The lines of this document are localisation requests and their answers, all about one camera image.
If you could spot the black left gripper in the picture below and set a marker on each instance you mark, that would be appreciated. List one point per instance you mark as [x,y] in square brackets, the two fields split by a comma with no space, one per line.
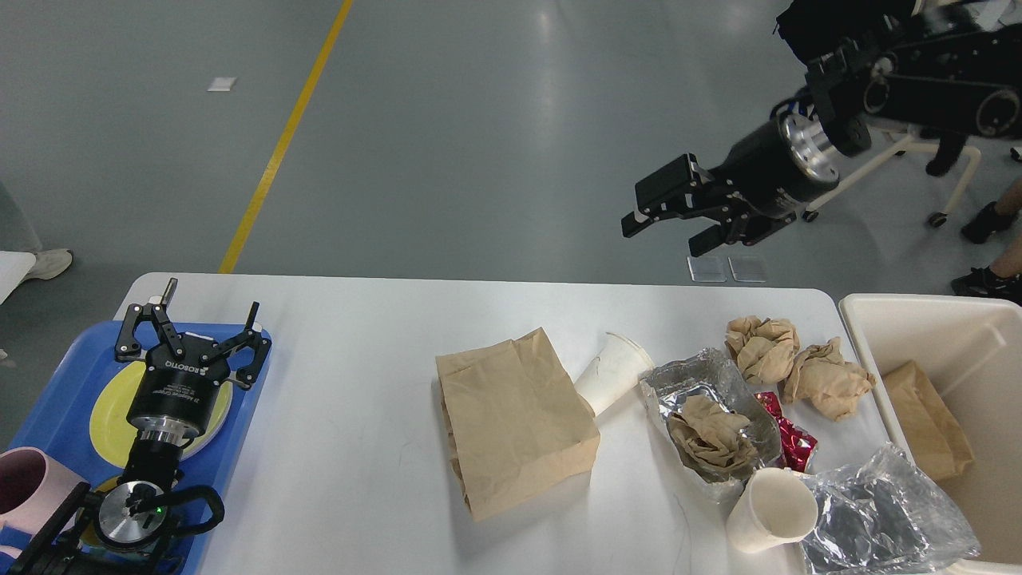
[180,391]

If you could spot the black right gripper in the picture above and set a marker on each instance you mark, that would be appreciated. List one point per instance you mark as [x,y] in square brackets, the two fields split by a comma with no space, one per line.
[773,172]

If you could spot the yellow plastic plate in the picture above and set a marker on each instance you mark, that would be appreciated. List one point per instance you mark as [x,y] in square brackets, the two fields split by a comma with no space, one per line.
[110,433]

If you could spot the pink ribbed mug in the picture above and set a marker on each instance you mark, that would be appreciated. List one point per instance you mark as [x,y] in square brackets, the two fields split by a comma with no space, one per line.
[33,486]

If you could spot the brown paper bag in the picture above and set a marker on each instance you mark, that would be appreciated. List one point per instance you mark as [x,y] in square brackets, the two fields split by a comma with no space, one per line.
[938,444]
[515,424]

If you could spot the white paper cup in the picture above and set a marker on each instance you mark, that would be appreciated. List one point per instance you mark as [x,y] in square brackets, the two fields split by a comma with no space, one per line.
[615,370]
[776,508]

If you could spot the clear plastic wrap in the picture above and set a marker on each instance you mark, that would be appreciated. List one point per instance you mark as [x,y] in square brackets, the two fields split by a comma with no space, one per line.
[884,517]

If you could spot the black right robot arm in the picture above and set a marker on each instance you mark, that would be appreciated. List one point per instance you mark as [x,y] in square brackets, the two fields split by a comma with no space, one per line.
[895,61]

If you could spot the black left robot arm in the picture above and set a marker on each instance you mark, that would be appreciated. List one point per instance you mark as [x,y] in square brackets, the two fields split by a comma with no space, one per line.
[144,521]

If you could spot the floor outlet plates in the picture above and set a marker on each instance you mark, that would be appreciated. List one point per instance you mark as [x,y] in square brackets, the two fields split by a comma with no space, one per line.
[740,269]

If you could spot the pale green plate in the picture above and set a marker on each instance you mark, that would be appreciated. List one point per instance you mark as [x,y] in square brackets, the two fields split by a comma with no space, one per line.
[219,417]

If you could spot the crumpled beige napkin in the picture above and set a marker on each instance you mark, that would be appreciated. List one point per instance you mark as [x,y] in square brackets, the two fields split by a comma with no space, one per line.
[763,349]
[832,384]

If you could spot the white shoe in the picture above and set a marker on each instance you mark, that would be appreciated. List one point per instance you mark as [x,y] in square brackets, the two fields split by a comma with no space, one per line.
[49,264]

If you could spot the white paper cup lying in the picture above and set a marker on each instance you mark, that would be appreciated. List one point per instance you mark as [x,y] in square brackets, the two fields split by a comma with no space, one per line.
[615,370]

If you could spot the black jacket on chair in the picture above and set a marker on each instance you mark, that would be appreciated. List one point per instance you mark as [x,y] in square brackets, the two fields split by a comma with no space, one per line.
[816,30]

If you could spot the crumpled brown napkin in foil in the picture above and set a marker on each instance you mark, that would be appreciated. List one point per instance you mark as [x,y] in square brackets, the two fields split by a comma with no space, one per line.
[711,439]

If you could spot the red foil wrapper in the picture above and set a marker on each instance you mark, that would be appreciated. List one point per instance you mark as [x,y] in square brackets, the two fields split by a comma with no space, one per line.
[798,446]

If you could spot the black shoe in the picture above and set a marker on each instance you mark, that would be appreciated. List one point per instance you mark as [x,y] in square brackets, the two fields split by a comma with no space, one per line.
[984,283]
[987,221]

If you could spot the cream plastic bin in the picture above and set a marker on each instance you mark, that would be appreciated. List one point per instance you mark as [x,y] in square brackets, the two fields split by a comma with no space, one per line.
[970,348]

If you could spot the brown paper bag in bin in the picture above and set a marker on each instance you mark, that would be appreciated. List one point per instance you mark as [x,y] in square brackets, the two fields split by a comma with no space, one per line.
[938,444]

